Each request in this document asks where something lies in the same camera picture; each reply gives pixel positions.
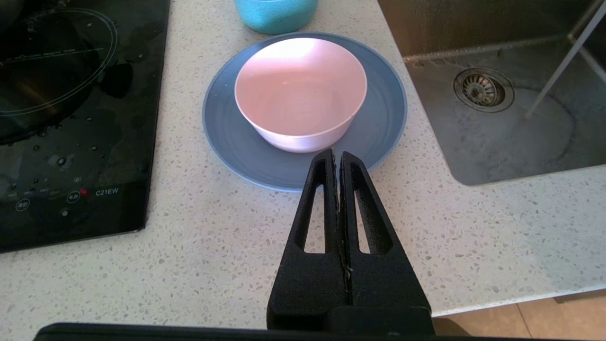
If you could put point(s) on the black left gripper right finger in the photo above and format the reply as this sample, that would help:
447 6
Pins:
386 284

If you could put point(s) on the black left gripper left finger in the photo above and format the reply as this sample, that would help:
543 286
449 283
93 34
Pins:
307 284

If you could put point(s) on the teal bowl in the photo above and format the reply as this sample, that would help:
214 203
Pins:
277 16

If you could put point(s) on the stainless steel sink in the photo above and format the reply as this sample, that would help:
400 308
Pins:
511 142

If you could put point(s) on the blue-grey plate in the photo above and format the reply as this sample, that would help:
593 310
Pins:
236 147

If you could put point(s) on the pink bowl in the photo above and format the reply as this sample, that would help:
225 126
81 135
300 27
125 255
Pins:
300 94

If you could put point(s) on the round metal drain strainer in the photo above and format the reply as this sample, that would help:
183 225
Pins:
484 90

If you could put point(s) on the running tap water stream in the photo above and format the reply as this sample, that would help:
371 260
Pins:
563 59

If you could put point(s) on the black induction cooktop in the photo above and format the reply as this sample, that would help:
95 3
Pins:
71 118

